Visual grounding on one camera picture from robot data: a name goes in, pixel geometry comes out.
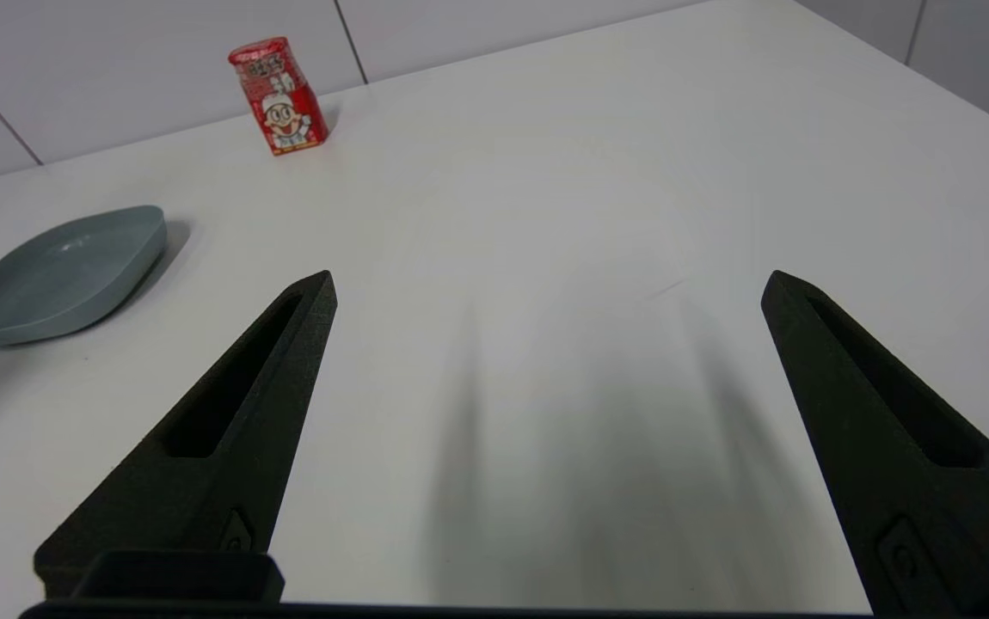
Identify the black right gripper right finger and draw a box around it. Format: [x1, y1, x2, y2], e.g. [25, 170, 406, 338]
[761, 270, 989, 618]

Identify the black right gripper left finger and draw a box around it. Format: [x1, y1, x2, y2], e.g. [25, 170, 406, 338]
[34, 271, 338, 600]

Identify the red milk carton with cartoon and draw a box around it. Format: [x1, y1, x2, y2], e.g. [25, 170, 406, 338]
[228, 36, 329, 157]

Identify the grey square plate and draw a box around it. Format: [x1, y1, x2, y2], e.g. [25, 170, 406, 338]
[0, 205, 169, 349]

